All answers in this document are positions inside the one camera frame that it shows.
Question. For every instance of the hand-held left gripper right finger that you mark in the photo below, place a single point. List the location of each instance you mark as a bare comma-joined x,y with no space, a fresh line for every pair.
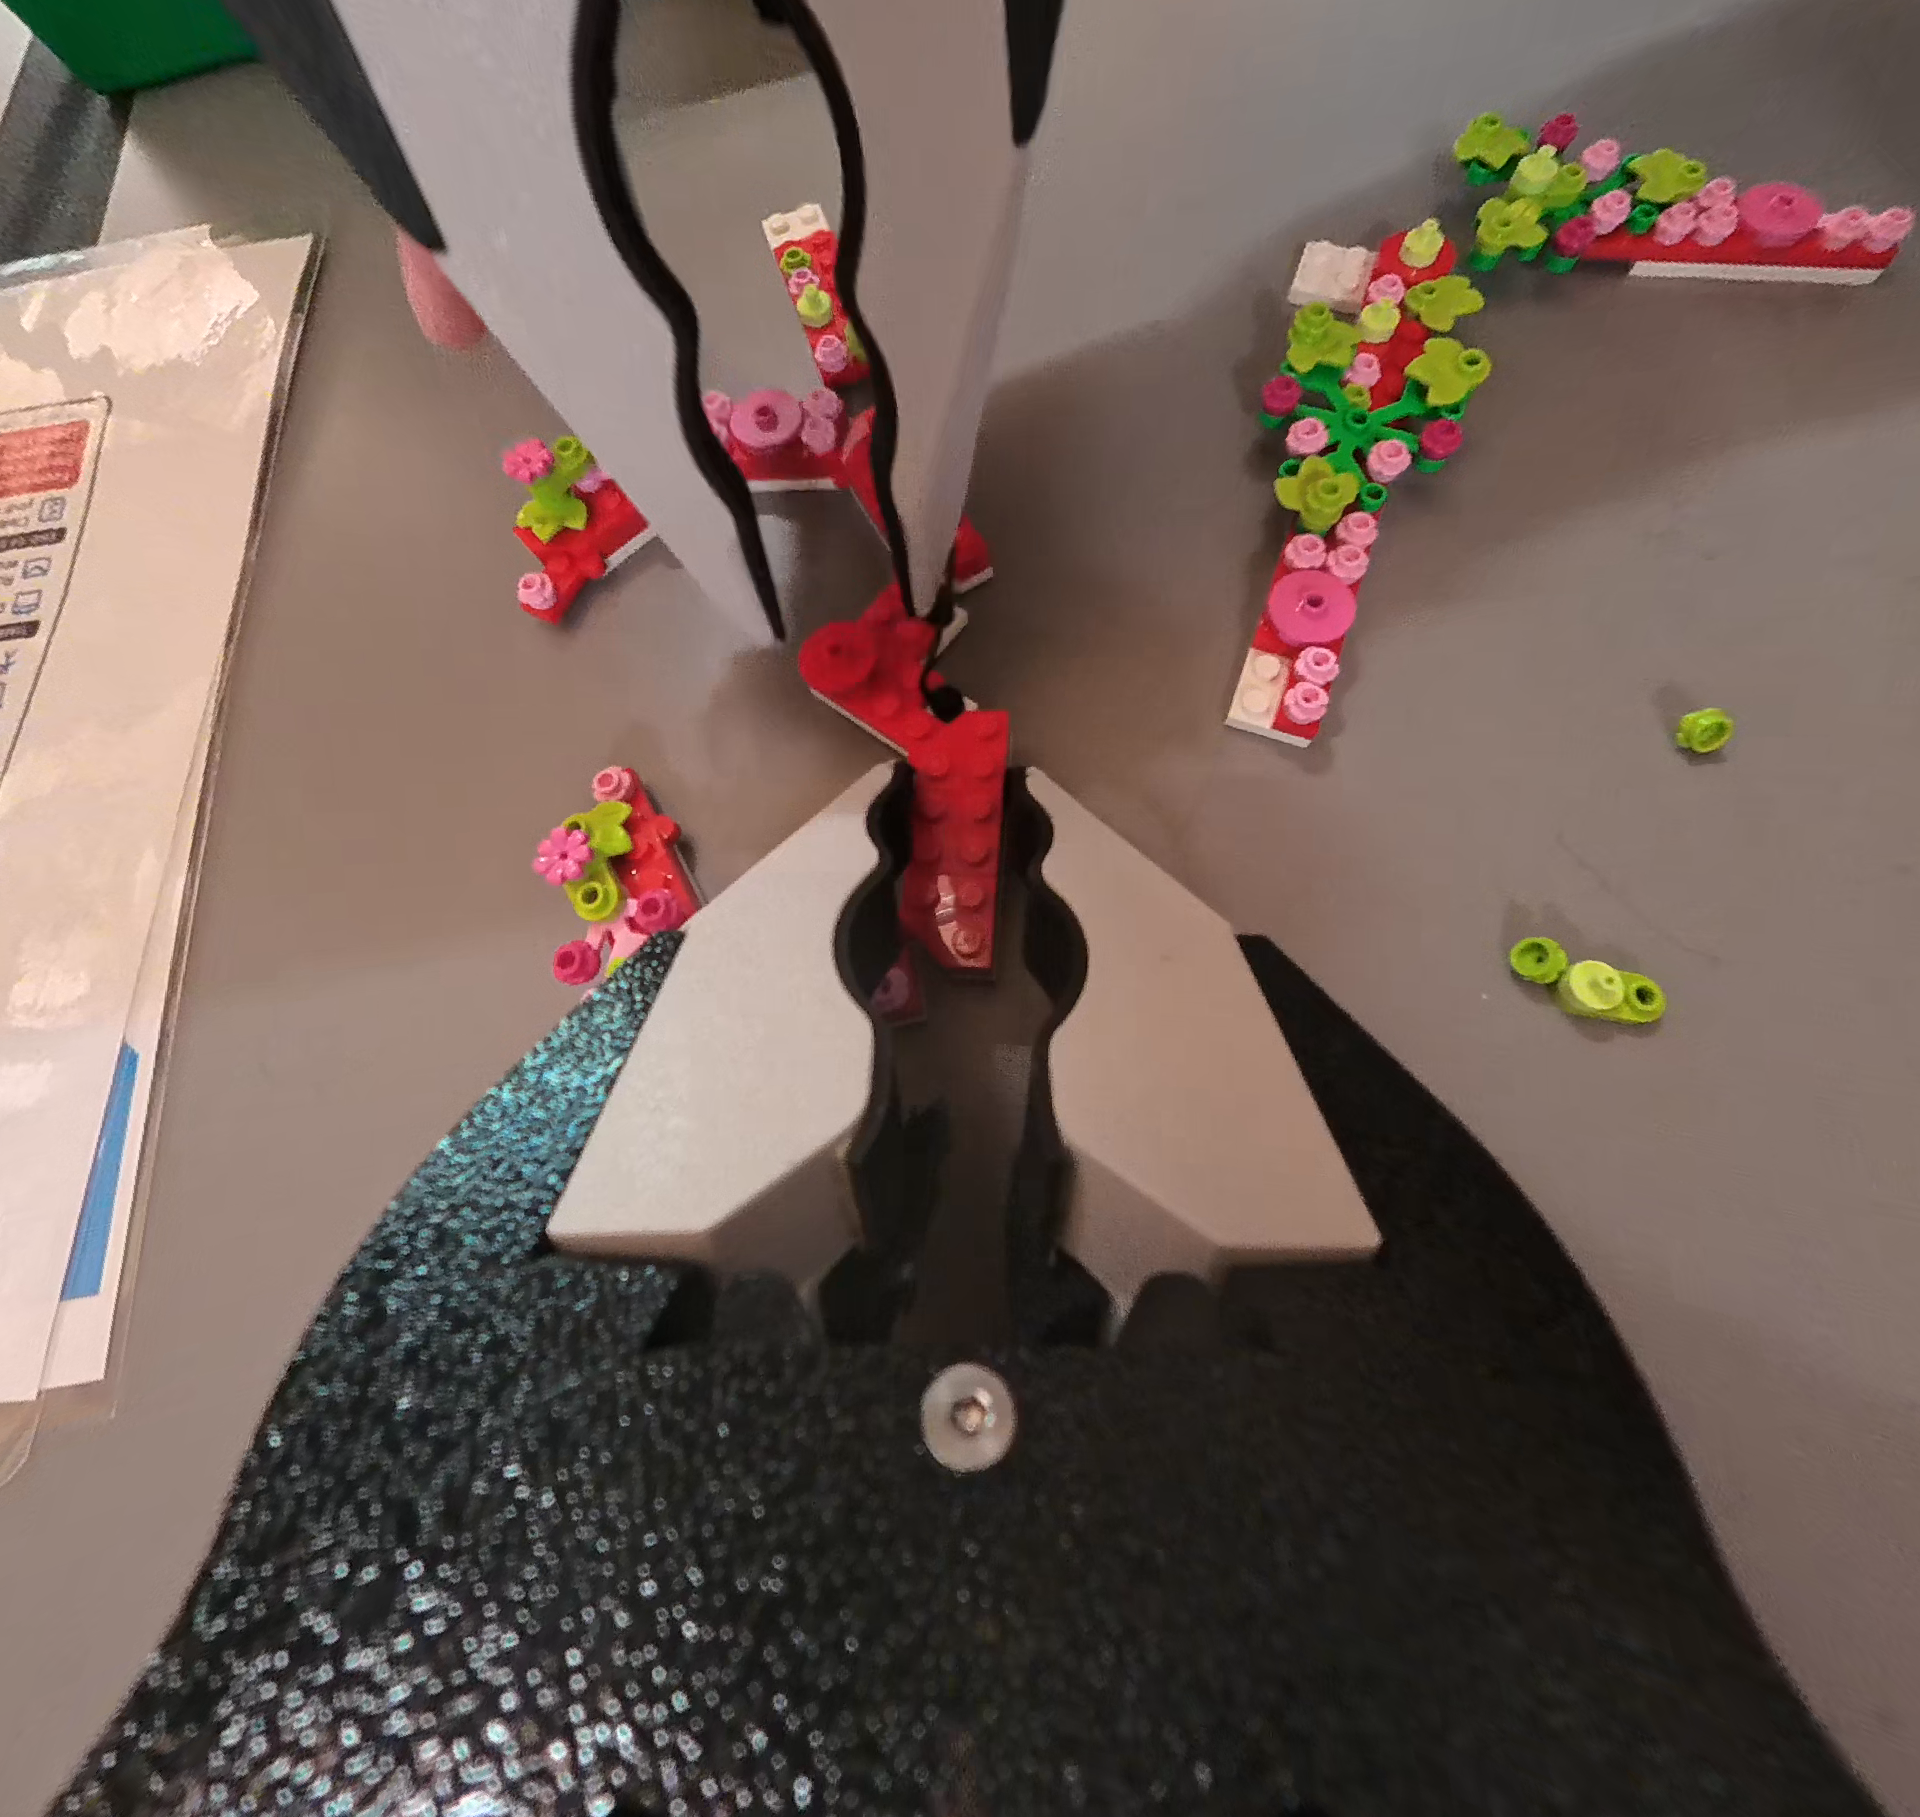
1201,1082

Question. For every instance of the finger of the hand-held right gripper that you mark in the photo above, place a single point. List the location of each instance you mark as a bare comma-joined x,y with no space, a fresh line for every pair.
931,122
481,122

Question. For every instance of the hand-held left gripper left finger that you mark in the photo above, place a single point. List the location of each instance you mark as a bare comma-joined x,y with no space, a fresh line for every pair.
720,1082

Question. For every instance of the plain red lego plate section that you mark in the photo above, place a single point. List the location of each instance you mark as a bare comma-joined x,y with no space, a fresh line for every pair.
960,828

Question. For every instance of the red lego hinge section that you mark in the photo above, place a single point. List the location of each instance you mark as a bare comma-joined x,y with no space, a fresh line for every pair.
854,655

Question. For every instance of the red lego section white end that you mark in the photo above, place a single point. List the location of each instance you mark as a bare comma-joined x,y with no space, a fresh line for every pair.
811,273

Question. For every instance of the small red flowered lego section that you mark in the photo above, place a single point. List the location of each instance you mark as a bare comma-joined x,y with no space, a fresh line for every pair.
654,856
579,542

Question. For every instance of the red lego section pink disc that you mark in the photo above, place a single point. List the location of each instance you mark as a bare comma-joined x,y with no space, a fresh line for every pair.
765,420

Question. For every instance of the lime round lego stud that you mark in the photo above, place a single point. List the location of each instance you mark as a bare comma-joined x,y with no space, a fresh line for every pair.
1706,729
1536,960

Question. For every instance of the pale lime lego plate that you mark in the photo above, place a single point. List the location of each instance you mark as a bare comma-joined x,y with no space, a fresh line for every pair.
1612,989

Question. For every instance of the red lego strip green stem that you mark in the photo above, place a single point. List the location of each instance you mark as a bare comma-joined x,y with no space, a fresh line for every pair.
1358,426

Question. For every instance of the red lego strip pink flowers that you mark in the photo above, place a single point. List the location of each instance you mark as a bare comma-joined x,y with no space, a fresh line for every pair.
1769,215

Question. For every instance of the person's right hand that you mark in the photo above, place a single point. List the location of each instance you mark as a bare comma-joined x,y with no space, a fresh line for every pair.
438,296

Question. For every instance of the white instruction booklet blue stripe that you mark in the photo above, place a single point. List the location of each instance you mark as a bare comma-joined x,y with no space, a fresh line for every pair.
135,797

